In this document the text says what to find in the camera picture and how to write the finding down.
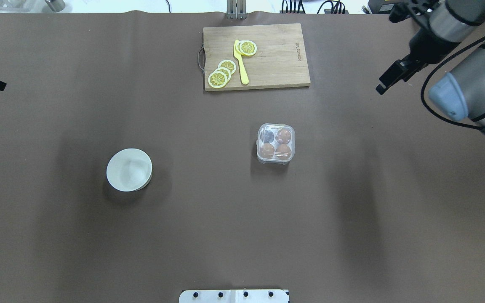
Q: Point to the yellow plastic knife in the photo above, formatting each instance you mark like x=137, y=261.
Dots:
x=241, y=68

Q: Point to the brown egg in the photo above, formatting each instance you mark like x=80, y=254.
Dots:
x=267, y=151
x=284, y=136
x=283, y=152

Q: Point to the white mounting plate bottom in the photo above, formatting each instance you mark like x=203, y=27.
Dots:
x=235, y=296

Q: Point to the aluminium frame post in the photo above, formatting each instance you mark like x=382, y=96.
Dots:
x=236, y=10

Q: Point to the silver metal cylinder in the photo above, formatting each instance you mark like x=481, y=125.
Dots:
x=56, y=5

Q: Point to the clear plastic egg box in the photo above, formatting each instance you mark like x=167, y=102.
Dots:
x=266, y=134

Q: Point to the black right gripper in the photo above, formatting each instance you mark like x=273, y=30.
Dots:
x=428, y=45

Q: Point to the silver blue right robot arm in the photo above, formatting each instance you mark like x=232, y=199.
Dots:
x=451, y=36

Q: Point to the brown egg in box front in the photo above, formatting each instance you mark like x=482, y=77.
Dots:
x=283, y=152

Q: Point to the lemon slice front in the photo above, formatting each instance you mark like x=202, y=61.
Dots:
x=218, y=78

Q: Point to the wooden cutting board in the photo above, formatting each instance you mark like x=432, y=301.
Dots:
x=279, y=62

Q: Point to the white bowl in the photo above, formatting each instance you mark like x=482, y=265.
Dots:
x=129, y=170

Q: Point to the lemon slice middle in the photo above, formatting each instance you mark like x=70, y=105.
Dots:
x=228, y=64

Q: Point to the lemon slice near knife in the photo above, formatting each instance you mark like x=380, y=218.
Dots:
x=246, y=48

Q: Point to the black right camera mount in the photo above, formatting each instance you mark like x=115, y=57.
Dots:
x=416, y=9

